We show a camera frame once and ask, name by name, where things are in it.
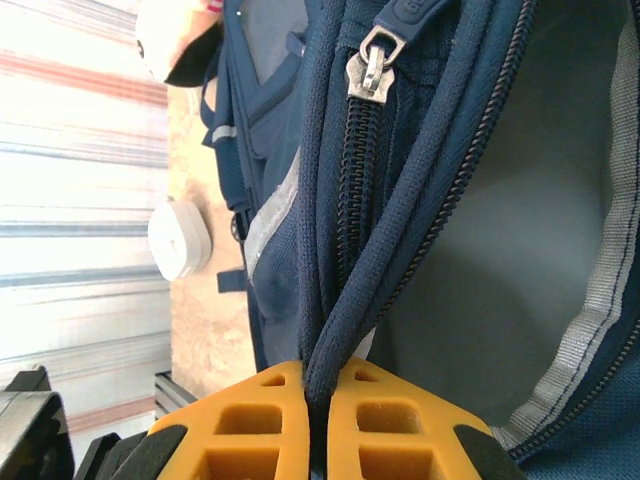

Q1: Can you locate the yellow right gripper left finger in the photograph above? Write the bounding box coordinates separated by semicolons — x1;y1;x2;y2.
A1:
117;362;312;480

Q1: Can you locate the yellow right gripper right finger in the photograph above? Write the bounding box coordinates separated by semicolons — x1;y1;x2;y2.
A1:
327;355;526;480

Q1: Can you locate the navy blue backpack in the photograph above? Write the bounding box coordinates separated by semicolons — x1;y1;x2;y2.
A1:
199;0;640;480

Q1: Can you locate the white round container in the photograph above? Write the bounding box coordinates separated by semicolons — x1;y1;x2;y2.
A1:
147;198;214;281

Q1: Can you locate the cartoon boy plush doll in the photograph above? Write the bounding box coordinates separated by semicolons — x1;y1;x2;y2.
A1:
134;0;225;87

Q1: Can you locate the aluminium mounting rail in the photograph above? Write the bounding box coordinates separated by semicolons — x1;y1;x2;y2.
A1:
152;369;201;424

